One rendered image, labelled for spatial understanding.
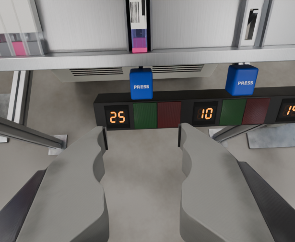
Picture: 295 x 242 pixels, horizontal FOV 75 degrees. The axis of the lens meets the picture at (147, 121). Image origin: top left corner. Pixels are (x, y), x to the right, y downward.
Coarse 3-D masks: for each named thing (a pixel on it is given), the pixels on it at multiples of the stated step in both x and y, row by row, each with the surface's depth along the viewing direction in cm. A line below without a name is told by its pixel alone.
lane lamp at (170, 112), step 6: (162, 102) 24; (168, 102) 24; (174, 102) 24; (180, 102) 24; (162, 108) 24; (168, 108) 24; (174, 108) 24; (180, 108) 24; (162, 114) 24; (168, 114) 24; (174, 114) 24; (180, 114) 24; (162, 120) 25; (168, 120) 25; (174, 120) 25; (162, 126) 25; (168, 126) 25; (174, 126) 25
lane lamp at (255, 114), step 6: (252, 102) 24; (258, 102) 24; (264, 102) 24; (246, 108) 24; (252, 108) 24; (258, 108) 24; (264, 108) 24; (246, 114) 25; (252, 114) 25; (258, 114) 25; (264, 114) 25; (246, 120) 25; (252, 120) 25; (258, 120) 25; (264, 120) 25
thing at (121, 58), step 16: (176, 48) 20; (192, 48) 19; (208, 48) 19; (224, 48) 19; (240, 48) 19; (256, 48) 18; (272, 48) 18; (288, 48) 18; (0, 64) 18; (16, 64) 18; (32, 64) 18; (48, 64) 18; (64, 64) 18; (80, 64) 18; (96, 64) 18; (112, 64) 18; (128, 64) 18; (144, 64) 18; (160, 64) 18; (176, 64) 18
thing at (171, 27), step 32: (64, 0) 18; (96, 0) 18; (128, 0) 18; (160, 0) 18; (192, 0) 18; (224, 0) 18; (256, 0) 18; (288, 0) 18; (64, 32) 19; (96, 32) 19; (128, 32) 19; (160, 32) 19; (192, 32) 19; (224, 32) 19; (256, 32) 19; (288, 32) 19
